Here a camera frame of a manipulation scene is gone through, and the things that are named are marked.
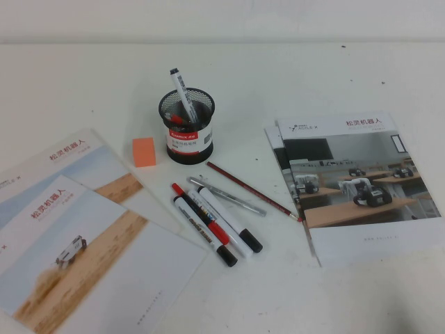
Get dark red pencil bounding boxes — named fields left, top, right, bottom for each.
left=206, top=161, right=304, bottom=223

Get orange rectangular block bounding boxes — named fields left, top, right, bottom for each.
left=132, top=136, right=157, bottom=168

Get black pen red caps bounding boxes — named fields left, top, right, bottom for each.
left=171, top=182, right=233, bottom=246

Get white whiteboard marker black cap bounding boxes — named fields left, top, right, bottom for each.
left=172, top=196, right=239, bottom=268

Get silver metal pen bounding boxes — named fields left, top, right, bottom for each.
left=186, top=176, right=268, bottom=217

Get black mesh pen holder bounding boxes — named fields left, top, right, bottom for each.
left=159, top=88, right=216, bottom=164

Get desert robot brochure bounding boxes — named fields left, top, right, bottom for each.
left=0, top=127, right=186, bottom=234
left=0, top=173, right=209, bottom=334

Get classroom robot brochure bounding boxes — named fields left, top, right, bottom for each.
left=277, top=111, right=443, bottom=268
left=264, top=126, right=323, bottom=267

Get white marker with barcode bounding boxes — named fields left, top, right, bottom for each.
left=169, top=68, right=200, bottom=124

